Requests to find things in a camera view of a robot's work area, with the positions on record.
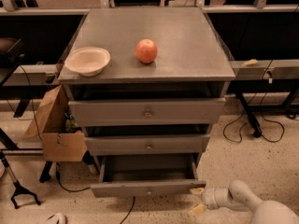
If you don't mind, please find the yellow sponge piece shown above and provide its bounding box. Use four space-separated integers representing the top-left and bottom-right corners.
242 59 258 66

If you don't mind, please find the grey long bench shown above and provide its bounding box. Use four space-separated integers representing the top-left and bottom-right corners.
4 60 299 86

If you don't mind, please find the grey bottom drawer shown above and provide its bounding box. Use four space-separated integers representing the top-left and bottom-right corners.
92 154 206 197

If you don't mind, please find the grey drawer cabinet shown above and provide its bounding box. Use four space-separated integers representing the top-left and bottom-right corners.
57 7 236 173

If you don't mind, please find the black grabber tool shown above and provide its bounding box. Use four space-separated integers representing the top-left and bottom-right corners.
0 150 41 209

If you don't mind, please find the grey drawer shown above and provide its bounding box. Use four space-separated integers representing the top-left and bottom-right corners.
69 98 225 127
92 154 206 197
85 134 210 156

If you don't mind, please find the grey middle drawer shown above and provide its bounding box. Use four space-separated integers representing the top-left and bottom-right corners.
85 134 210 156

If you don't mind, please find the white paper bowl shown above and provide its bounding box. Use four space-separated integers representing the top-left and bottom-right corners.
64 47 111 77

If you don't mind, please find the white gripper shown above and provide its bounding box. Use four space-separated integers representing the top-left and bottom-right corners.
188 188 220 217

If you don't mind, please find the red apple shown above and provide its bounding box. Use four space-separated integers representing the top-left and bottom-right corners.
135 39 158 63

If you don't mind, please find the brown cardboard box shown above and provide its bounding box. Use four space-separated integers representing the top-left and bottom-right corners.
23 86 87 161

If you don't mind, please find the grey top drawer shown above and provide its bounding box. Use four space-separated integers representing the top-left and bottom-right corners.
69 98 225 127

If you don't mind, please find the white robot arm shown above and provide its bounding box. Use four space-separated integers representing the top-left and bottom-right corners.
188 180 299 224

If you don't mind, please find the black cable under cabinet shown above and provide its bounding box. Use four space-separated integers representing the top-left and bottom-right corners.
55 163 136 224

